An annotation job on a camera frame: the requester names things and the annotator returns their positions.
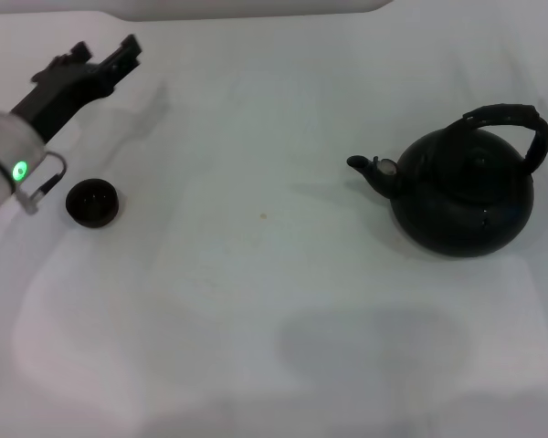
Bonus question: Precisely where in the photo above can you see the white tablecloth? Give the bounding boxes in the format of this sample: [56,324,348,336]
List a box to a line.
[0,12,548,438]

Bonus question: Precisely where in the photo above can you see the black teapot with handle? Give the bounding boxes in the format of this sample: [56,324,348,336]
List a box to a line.
[345,103,548,259]

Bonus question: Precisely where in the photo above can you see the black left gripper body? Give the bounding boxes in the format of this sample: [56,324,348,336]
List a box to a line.
[7,57,116,143]

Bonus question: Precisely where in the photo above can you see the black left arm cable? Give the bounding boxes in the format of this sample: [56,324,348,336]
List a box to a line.
[20,151,69,216]

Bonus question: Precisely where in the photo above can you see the small dark teacup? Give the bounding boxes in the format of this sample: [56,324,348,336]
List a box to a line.
[65,178,121,231]

